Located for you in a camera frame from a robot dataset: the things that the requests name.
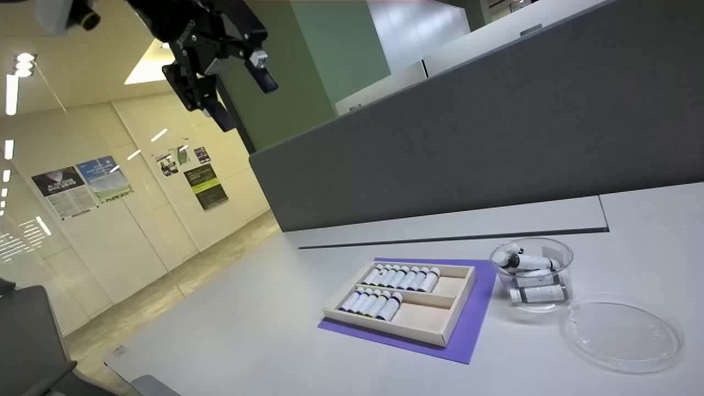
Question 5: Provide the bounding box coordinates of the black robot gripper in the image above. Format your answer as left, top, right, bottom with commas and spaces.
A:
127, 0, 281, 134

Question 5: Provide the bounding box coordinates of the clear plastic bowl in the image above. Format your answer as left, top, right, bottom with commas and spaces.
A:
488, 235, 577, 323

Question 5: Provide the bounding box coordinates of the green pillar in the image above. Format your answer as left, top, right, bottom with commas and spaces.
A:
218, 0, 392, 154

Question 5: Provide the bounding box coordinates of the dark poster with yellow text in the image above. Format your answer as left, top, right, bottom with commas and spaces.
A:
183, 163, 231, 214

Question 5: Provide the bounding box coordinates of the poster with blue picture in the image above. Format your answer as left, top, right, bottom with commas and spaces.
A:
74, 154, 136, 204

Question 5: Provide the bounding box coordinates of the poster with dark header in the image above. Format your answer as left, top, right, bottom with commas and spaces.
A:
30, 165, 98, 223

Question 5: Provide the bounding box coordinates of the ceiling light strip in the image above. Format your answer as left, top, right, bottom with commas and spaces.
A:
1, 50, 40, 119

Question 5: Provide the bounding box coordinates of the grey partition panel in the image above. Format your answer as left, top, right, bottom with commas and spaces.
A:
249, 0, 704, 233

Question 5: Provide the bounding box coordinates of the wooden compartment tray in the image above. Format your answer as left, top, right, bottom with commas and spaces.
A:
321, 259, 478, 350

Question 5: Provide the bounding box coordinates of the purple mat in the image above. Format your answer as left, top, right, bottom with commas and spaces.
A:
316, 255, 502, 367

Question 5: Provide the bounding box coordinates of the black chair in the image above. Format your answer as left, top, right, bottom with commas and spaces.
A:
0, 278, 117, 396

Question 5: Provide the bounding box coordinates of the clear plastic round lid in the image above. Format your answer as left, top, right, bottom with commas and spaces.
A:
559, 299, 687, 377

